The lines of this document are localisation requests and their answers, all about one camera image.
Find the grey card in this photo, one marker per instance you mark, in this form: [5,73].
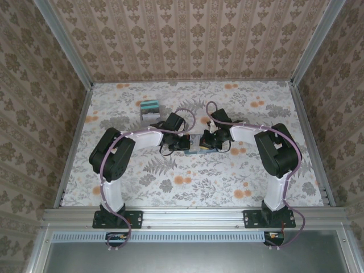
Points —
[195,142]

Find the teal leather card holder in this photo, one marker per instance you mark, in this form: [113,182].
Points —
[196,152]

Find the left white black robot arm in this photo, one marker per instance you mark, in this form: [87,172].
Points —
[112,159]

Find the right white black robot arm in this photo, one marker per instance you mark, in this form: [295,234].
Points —
[278,153]

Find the clear acrylic box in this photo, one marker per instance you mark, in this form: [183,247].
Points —
[149,123]

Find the floral table cover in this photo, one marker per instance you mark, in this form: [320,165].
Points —
[199,182]

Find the grey metal panel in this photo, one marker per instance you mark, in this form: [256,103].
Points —
[185,258]

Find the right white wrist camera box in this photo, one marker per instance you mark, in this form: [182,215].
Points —
[211,128]

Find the aluminium cross rail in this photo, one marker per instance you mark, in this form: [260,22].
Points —
[193,217]

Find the aluminium side rail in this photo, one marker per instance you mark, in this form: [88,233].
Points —
[301,113]
[78,122]

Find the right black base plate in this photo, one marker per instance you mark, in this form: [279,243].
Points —
[251,219]

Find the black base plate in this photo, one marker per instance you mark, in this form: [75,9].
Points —
[251,219]
[133,219]

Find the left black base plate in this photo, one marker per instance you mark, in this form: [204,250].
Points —
[133,219]

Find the aluminium frame post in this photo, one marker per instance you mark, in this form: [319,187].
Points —
[65,48]
[315,48]

